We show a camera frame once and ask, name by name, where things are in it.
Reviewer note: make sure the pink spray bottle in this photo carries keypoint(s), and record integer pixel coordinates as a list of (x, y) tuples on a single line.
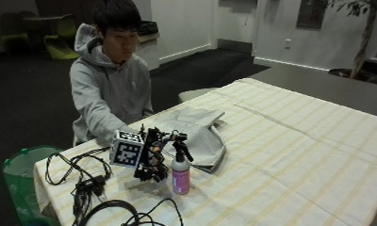
[(182, 175)]

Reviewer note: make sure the white marker cube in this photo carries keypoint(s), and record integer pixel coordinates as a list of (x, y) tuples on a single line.
[(127, 150)]

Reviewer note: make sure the black power adapter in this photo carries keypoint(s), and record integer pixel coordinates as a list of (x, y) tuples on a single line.
[(91, 185)]

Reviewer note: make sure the grey folded cloth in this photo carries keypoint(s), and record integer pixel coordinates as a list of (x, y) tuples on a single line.
[(199, 135)]

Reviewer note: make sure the white chair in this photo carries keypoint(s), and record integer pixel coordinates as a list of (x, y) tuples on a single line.
[(195, 93)]

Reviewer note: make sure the the person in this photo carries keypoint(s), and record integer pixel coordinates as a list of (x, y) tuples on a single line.
[(108, 91)]

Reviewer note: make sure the striped cream tablecloth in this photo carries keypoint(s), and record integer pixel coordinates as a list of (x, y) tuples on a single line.
[(289, 150)]

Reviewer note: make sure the white counter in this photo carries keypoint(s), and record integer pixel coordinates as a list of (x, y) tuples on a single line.
[(148, 51)]

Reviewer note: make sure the black bag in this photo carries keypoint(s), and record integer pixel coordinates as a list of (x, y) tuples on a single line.
[(148, 27)]

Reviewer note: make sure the green chair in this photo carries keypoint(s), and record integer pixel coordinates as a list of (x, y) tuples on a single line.
[(14, 36), (62, 40)]

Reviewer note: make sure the dark round table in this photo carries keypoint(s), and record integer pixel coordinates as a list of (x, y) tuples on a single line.
[(39, 22)]

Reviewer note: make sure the dark plant pot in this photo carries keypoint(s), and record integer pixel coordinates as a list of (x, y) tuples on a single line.
[(358, 76)]

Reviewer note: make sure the dark framed picture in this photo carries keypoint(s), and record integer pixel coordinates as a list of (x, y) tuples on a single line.
[(312, 14)]

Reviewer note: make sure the indoor tree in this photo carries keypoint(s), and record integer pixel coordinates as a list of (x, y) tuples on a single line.
[(364, 34)]

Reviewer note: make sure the white wall outlet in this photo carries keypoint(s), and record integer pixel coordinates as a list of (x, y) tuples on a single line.
[(287, 44)]

